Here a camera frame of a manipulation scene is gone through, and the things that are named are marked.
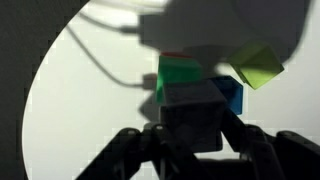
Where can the grey block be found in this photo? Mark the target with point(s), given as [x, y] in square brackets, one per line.
[193, 112]

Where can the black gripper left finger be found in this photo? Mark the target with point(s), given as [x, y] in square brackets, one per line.
[122, 157]

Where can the green block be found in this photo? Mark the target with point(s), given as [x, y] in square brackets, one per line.
[175, 70]

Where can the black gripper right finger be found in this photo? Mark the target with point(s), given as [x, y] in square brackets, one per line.
[285, 156]

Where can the lime yellow-green block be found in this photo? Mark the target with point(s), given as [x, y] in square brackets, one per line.
[255, 63]

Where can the blue block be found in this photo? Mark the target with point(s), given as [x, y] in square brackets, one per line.
[232, 91]

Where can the round white table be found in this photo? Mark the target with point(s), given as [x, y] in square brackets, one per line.
[89, 86]

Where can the orange block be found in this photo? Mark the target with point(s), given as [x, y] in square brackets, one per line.
[174, 54]

